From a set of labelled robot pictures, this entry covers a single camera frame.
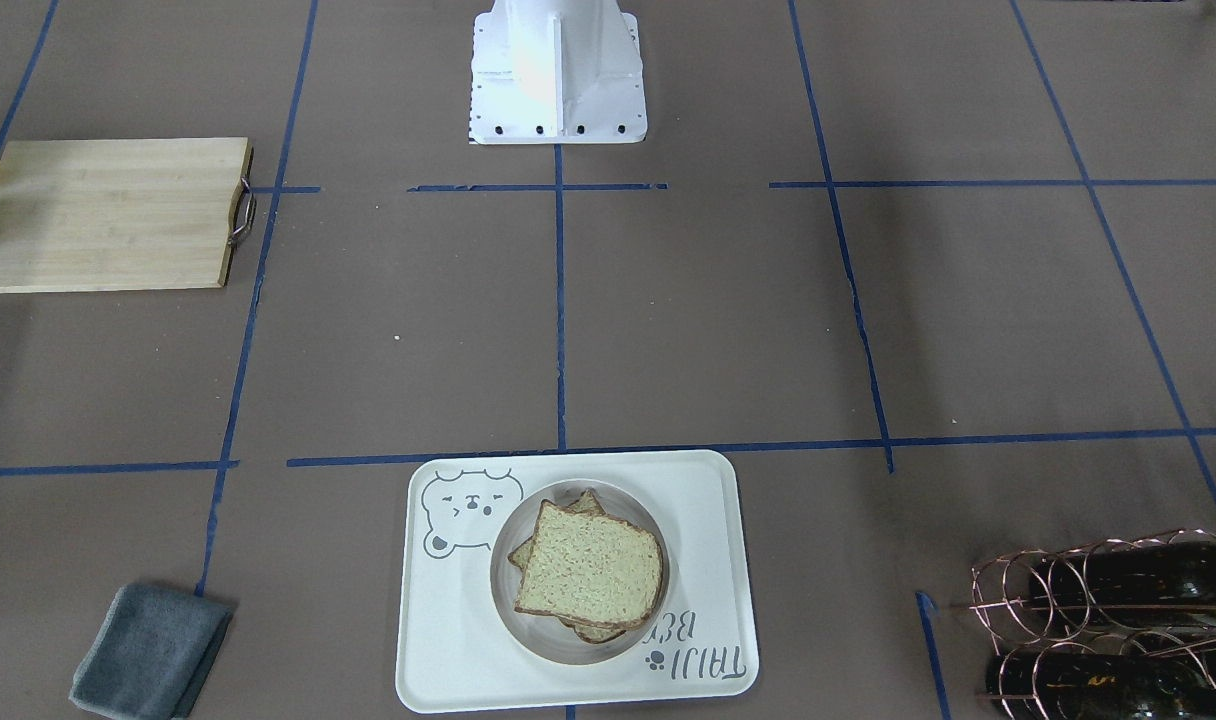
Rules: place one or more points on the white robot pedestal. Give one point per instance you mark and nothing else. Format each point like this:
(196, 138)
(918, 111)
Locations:
(556, 72)

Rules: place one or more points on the green wine bottle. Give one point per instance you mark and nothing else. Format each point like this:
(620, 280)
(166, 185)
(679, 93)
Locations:
(1065, 684)
(1140, 587)

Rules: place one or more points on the green wine bottle back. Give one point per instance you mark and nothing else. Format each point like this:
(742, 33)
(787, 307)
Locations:
(1065, 684)

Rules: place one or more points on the white round plate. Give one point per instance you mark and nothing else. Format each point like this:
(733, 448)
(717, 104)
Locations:
(546, 637)

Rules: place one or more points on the cream bear tray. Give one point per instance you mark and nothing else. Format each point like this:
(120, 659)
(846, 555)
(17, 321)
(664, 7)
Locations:
(455, 655)

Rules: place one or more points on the green wine bottle middle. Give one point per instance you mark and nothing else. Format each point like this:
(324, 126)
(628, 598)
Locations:
(1140, 587)

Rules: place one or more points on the copper wire bottle rack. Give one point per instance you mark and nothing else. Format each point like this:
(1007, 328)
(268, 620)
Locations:
(1112, 629)

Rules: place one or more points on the wooden cutting board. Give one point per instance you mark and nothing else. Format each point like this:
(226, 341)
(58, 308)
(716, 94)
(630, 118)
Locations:
(122, 214)

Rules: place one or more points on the bread slice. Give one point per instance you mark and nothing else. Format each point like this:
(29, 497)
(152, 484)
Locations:
(586, 502)
(590, 569)

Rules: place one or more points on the folded grey cloth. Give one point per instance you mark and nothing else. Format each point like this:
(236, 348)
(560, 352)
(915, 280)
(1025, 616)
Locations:
(153, 654)

